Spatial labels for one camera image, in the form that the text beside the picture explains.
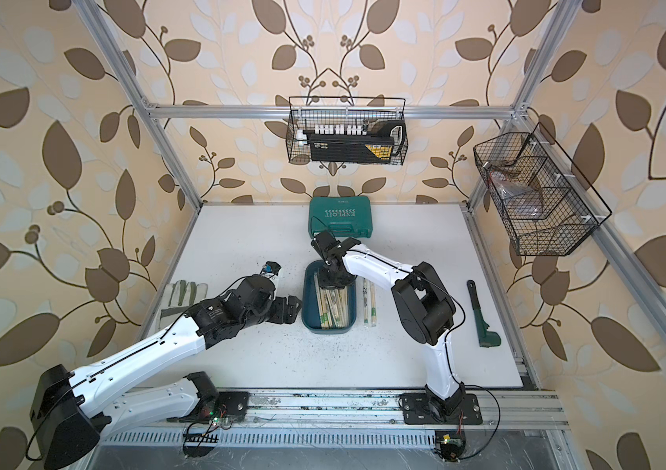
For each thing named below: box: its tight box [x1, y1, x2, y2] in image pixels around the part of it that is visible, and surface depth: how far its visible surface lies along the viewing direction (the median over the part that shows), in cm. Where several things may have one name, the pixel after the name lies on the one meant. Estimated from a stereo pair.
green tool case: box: [307, 195, 374, 241], surface depth 114 cm
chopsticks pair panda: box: [362, 278, 371, 325], surface depth 95 cm
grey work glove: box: [159, 280, 209, 331], surface depth 96 cm
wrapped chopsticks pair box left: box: [314, 272, 339, 330], surface depth 93 cm
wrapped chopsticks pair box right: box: [333, 285, 349, 329], surface depth 91 cm
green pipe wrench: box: [466, 279, 502, 348], surface depth 87 cm
